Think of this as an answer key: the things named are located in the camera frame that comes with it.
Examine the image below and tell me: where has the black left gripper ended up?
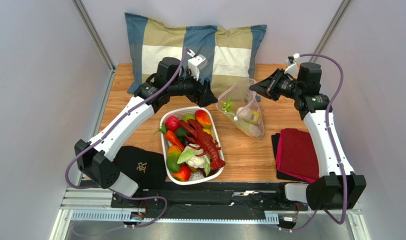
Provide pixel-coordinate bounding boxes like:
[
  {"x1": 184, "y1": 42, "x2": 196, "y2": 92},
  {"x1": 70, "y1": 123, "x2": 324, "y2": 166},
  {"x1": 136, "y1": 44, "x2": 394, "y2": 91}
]
[{"x1": 168, "y1": 67, "x2": 218, "y2": 108}]

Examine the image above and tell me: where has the green celery stalk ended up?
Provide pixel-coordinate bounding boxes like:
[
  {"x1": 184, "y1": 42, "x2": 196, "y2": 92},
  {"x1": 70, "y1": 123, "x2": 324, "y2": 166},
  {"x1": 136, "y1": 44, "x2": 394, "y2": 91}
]
[{"x1": 221, "y1": 98, "x2": 247, "y2": 135}]

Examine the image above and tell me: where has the clear pink zip top bag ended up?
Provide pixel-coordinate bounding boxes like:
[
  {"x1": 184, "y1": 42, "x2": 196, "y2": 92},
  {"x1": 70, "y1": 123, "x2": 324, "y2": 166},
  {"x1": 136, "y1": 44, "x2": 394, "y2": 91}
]
[{"x1": 216, "y1": 78, "x2": 265, "y2": 140}]

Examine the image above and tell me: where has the yellow green lemon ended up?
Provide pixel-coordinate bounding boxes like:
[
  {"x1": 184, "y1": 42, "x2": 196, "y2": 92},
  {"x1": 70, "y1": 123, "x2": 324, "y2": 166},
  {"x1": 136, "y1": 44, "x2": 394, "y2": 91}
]
[{"x1": 249, "y1": 110, "x2": 261, "y2": 125}]

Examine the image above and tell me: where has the white radish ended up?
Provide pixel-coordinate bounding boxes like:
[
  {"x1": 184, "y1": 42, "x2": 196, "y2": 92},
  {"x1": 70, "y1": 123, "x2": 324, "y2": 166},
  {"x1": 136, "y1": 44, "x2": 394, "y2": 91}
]
[{"x1": 236, "y1": 107, "x2": 263, "y2": 138}]

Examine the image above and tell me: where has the orange carrot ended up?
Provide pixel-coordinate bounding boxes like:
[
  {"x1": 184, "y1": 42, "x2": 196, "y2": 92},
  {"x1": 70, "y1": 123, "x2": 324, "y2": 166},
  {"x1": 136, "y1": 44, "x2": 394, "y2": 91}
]
[{"x1": 164, "y1": 130, "x2": 185, "y2": 151}]

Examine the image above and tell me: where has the green orange mango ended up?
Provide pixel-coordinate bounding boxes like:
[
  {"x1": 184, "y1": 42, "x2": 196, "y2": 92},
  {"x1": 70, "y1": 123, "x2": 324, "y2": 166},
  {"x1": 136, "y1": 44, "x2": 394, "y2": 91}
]
[{"x1": 166, "y1": 145, "x2": 182, "y2": 173}]

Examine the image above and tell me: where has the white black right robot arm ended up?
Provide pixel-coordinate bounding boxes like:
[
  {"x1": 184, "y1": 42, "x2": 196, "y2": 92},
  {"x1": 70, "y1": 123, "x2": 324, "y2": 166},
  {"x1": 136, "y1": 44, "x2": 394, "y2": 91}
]
[{"x1": 249, "y1": 62, "x2": 367, "y2": 211}]

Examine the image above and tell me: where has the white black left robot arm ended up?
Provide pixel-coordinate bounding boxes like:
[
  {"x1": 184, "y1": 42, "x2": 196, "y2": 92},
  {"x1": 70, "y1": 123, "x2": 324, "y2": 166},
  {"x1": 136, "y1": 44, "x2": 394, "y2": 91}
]
[{"x1": 73, "y1": 54, "x2": 218, "y2": 197}]

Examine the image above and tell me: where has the green pear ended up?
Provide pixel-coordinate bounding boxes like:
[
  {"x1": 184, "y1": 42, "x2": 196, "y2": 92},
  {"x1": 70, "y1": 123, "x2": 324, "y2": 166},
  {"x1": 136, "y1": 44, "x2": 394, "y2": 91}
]
[{"x1": 182, "y1": 114, "x2": 195, "y2": 122}]

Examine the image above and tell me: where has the yellow bell pepper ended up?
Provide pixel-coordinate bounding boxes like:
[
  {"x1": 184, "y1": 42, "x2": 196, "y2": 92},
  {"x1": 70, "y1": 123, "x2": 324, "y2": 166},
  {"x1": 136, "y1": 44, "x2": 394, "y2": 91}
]
[{"x1": 202, "y1": 128, "x2": 212, "y2": 135}]

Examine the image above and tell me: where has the red apple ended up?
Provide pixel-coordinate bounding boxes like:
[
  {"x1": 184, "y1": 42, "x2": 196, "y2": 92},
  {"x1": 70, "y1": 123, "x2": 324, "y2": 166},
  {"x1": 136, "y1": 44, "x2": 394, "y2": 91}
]
[{"x1": 164, "y1": 116, "x2": 181, "y2": 132}]

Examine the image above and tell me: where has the red toy lobster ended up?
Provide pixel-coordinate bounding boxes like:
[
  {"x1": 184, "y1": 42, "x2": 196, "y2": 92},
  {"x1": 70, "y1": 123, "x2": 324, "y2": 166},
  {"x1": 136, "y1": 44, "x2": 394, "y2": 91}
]
[{"x1": 179, "y1": 119, "x2": 226, "y2": 170}]

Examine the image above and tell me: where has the checkered blue beige pillow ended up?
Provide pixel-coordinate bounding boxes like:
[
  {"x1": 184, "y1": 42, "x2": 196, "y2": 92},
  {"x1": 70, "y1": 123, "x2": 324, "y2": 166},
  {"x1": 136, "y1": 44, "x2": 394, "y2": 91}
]
[{"x1": 125, "y1": 13, "x2": 267, "y2": 97}]

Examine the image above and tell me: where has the white plastic basket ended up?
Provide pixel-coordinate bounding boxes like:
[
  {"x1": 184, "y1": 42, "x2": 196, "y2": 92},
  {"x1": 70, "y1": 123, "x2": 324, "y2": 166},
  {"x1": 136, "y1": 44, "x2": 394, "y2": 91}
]
[{"x1": 159, "y1": 106, "x2": 225, "y2": 186}]

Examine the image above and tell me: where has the green cabbage leaf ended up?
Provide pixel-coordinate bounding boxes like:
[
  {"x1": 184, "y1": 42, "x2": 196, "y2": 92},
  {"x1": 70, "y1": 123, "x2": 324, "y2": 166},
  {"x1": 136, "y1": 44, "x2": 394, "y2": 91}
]
[{"x1": 177, "y1": 148, "x2": 199, "y2": 164}]

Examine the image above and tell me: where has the white cauliflower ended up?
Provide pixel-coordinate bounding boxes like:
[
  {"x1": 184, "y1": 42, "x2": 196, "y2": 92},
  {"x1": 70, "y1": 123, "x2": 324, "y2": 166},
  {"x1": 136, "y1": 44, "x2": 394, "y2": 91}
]
[{"x1": 185, "y1": 146, "x2": 210, "y2": 169}]

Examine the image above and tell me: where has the dark red folded cloth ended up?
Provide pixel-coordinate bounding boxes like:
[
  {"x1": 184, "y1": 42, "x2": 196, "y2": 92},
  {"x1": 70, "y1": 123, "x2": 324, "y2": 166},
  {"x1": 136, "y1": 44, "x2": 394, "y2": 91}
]
[{"x1": 276, "y1": 128, "x2": 320, "y2": 182}]

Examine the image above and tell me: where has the small orange fruit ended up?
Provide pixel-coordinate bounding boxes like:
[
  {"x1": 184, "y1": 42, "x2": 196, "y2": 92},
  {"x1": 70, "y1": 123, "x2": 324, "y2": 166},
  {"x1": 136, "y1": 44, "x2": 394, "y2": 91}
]
[{"x1": 172, "y1": 165, "x2": 192, "y2": 182}]

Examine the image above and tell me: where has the black cap with logo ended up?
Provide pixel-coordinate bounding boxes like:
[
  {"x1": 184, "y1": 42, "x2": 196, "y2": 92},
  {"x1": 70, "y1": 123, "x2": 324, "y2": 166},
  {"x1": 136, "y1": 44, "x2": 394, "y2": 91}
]
[{"x1": 113, "y1": 145, "x2": 167, "y2": 190}]

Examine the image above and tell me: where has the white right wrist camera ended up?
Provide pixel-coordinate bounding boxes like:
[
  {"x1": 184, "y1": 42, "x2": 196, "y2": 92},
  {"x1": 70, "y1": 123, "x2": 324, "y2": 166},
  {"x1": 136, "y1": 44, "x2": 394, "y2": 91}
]
[{"x1": 284, "y1": 53, "x2": 300, "y2": 77}]

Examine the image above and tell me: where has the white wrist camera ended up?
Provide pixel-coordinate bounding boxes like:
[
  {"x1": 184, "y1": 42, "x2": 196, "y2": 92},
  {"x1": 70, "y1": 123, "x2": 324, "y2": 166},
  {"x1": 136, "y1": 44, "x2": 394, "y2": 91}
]
[
  {"x1": 188, "y1": 54, "x2": 208, "y2": 81},
  {"x1": 284, "y1": 53, "x2": 300, "y2": 77}
]

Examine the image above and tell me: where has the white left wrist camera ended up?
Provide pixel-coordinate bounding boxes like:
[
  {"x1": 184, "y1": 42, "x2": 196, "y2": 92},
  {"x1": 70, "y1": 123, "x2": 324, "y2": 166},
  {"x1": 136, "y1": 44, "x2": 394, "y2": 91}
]
[{"x1": 188, "y1": 54, "x2": 208, "y2": 81}]

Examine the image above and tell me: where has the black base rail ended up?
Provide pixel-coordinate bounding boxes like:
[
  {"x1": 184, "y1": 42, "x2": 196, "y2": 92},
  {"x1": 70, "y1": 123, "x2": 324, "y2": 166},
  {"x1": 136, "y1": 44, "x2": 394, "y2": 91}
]
[{"x1": 61, "y1": 179, "x2": 310, "y2": 231}]

